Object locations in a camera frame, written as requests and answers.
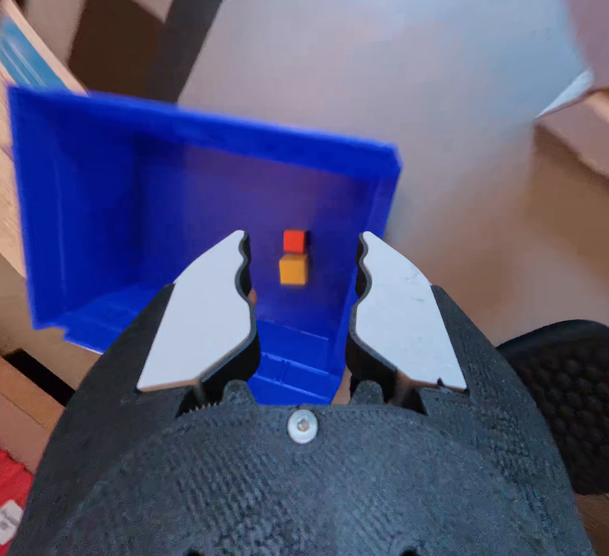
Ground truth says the cardboard box with blue label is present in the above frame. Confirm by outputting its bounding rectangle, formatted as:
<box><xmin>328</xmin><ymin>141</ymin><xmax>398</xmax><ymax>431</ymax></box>
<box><xmin>0</xmin><ymin>0</ymin><xmax>87</xmax><ymax>96</ymax></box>

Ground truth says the red cloth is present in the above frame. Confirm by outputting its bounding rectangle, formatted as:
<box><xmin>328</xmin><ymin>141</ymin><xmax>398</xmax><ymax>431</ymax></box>
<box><xmin>0</xmin><ymin>450</ymin><xmax>35</xmax><ymax>548</ymax></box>

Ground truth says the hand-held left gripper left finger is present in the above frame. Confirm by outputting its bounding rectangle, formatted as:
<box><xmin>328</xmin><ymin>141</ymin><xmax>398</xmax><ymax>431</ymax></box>
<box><xmin>137</xmin><ymin>230</ymin><xmax>261</xmax><ymax>407</ymax></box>

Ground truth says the yellow cube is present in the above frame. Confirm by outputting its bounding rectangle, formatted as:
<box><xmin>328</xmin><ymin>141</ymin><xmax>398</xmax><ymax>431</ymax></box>
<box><xmin>279</xmin><ymin>254</ymin><xmax>309</xmax><ymax>286</ymax></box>

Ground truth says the blue plastic bin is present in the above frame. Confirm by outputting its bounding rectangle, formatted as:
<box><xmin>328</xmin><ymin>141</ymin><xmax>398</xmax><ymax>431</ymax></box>
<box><xmin>7</xmin><ymin>85</ymin><xmax>403</xmax><ymax>407</ymax></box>

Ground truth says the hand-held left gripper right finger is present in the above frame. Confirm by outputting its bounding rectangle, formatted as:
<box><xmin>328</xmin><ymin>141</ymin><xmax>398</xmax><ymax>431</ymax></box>
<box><xmin>345</xmin><ymin>231</ymin><xmax>468</xmax><ymax>407</ymax></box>

